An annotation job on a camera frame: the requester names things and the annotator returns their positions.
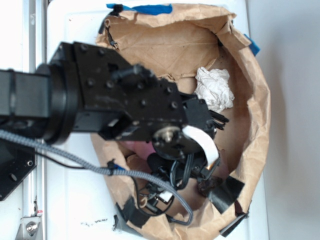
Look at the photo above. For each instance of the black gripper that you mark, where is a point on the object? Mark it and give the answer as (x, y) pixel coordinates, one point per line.
(184, 158)

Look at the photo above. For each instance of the dark brown rock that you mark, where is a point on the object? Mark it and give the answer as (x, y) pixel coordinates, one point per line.
(205, 186)

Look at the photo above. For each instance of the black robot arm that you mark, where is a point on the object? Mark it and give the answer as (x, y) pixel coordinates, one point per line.
(91, 89)

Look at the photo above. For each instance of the brown paper bag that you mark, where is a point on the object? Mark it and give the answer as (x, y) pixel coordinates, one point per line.
(175, 46)

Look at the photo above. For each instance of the pink plush bunny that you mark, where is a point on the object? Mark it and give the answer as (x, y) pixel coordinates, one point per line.
(141, 148)

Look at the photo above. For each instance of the crumpled white paper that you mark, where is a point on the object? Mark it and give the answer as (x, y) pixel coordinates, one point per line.
(213, 87)

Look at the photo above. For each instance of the aluminium frame rail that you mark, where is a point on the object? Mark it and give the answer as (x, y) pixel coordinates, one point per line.
(33, 190)

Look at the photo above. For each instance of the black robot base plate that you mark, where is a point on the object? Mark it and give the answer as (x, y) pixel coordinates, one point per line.
(16, 163)

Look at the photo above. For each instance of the metal corner bracket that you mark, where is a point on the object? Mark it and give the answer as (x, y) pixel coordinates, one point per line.
(30, 228)

